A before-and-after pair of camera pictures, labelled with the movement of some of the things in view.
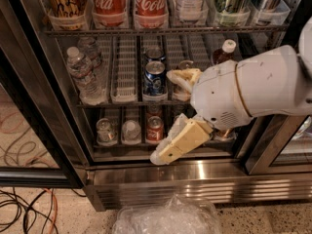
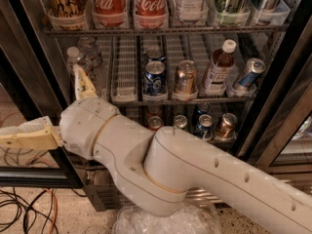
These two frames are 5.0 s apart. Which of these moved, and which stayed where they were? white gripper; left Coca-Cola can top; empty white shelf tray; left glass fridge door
Moved: white gripper
Stayed: empty white shelf tray; left Coca-Cola can top; left glass fridge door
